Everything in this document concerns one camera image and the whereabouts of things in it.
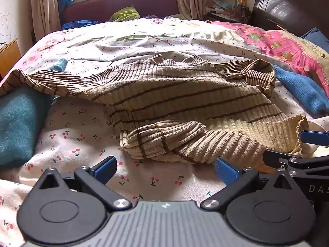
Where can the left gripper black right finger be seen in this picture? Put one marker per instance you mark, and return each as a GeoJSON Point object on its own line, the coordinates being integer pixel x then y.
{"type": "Point", "coordinates": [267, 209]}

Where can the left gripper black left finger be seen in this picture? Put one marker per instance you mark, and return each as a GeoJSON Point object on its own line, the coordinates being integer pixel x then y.
{"type": "Point", "coordinates": [65, 209]}

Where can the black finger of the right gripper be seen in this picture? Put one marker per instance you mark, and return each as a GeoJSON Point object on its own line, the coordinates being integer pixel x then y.
{"type": "Point", "coordinates": [315, 137]}
{"type": "Point", "coordinates": [278, 160]}

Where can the beige brown striped ribbed sweater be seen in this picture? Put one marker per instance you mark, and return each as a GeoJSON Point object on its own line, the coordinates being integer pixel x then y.
{"type": "Point", "coordinates": [192, 111]}

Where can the blue knitted sweater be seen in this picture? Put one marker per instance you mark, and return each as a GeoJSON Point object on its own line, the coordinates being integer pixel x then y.
{"type": "Point", "coordinates": [307, 92]}

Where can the white cherry print bedsheet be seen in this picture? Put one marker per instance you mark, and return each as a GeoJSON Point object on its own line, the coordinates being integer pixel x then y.
{"type": "Point", "coordinates": [77, 132]}

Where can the pink floral cartoon quilt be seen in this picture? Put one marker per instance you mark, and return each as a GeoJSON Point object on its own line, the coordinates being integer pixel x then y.
{"type": "Point", "coordinates": [303, 56]}

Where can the blue pillow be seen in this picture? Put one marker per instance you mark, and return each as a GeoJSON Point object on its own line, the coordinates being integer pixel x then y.
{"type": "Point", "coordinates": [315, 36]}

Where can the teal fuzzy sweater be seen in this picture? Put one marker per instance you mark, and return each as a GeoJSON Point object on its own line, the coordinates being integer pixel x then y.
{"type": "Point", "coordinates": [23, 113]}

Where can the dark wooden headboard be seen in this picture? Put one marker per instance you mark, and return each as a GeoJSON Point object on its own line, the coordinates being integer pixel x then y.
{"type": "Point", "coordinates": [295, 16]}

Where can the cluttered nightstand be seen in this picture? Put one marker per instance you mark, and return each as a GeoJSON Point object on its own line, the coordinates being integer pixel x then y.
{"type": "Point", "coordinates": [225, 12]}

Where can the wooden side cabinet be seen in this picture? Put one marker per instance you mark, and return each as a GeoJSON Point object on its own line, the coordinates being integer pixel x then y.
{"type": "Point", "coordinates": [9, 56]}

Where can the blue cloth on bench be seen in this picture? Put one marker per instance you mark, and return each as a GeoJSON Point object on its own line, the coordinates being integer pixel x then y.
{"type": "Point", "coordinates": [77, 24]}

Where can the lime green cloth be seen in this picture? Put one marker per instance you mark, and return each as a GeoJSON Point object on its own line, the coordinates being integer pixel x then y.
{"type": "Point", "coordinates": [125, 14]}

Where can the maroon upholstered bench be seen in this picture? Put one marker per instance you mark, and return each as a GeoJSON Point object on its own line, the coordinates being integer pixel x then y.
{"type": "Point", "coordinates": [102, 10]}

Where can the beige left curtain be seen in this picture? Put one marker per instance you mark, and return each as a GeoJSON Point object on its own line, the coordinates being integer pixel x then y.
{"type": "Point", "coordinates": [45, 17]}

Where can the blue plastic bag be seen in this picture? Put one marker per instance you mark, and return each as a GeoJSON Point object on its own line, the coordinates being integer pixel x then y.
{"type": "Point", "coordinates": [62, 4]}

